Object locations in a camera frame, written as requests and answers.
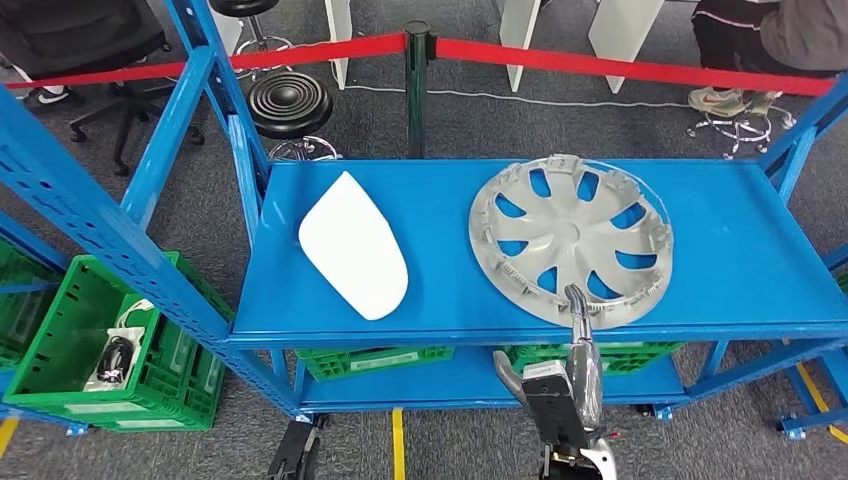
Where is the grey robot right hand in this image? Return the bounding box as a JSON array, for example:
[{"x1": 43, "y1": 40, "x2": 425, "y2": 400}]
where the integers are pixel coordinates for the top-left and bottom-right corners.
[{"x1": 493, "y1": 283, "x2": 605, "y2": 458}]

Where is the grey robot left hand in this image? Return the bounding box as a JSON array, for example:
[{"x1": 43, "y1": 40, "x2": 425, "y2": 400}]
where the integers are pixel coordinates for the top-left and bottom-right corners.
[{"x1": 268, "y1": 415, "x2": 326, "y2": 480}]

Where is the silver plastic wheel hubcap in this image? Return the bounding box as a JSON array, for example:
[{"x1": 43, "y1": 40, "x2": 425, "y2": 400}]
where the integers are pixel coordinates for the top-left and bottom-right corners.
[{"x1": 468, "y1": 154, "x2": 675, "y2": 331}]

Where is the yellow floor tape square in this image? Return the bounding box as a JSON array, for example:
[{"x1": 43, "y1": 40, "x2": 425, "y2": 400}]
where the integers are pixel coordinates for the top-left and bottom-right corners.
[
  {"x1": 0, "y1": 417, "x2": 21, "y2": 458},
  {"x1": 794, "y1": 360, "x2": 848, "y2": 445},
  {"x1": 390, "y1": 407, "x2": 407, "y2": 480}
]

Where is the white plastic mirror cover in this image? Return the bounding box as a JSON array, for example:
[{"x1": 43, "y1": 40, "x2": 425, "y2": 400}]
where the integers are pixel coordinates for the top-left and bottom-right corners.
[{"x1": 298, "y1": 170, "x2": 409, "y2": 322}]

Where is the chrome stool base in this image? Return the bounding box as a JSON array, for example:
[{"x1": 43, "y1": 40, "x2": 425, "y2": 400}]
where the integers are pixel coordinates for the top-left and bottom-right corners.
[{"x1": 686, "y1": 109, "x2": 796, "y2": 160}]

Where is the black ribbed round stool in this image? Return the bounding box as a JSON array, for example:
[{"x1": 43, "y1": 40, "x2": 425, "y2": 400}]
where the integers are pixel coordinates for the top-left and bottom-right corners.
[{"x1": 246, "y1": 70, "x2": 344, "y2": 162}]

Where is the person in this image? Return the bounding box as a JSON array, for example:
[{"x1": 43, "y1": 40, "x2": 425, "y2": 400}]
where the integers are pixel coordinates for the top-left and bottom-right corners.
[
  {"x1": 23, "y1": 82, "x2": 84, "y2": 107},
  {"x1": 687, "y1": 0, "x2": 848, "y2": 121}
]

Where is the black office chair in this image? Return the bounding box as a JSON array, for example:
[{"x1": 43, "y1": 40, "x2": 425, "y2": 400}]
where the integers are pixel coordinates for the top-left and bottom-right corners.
[{"x1": 0, "y1": 0, "x2": 207, "y2": 177}]

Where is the white part with black cable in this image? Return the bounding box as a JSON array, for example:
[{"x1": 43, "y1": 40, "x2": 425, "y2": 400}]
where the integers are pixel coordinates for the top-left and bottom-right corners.
[{"x1": 82, "y1": 298, "x2": 157, "y2": 393}]

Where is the white floor cable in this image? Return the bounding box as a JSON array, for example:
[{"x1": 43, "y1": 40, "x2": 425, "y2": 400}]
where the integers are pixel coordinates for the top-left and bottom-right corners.
[{"x1": 344, "y1": 82, "x2": 694, "y2": 111}]

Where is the dark green stanchion post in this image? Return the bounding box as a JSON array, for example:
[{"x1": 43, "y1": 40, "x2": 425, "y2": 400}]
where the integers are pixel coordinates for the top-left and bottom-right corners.
[{"x1": 404, "y1": 19, "x2": 437, "y2": 160}]

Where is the black stool with chrome ring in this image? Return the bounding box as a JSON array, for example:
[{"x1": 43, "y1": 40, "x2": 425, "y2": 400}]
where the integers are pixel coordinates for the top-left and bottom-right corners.
[{"x1": 209, "y1": 0, "x2": 295, "y2": 74}]

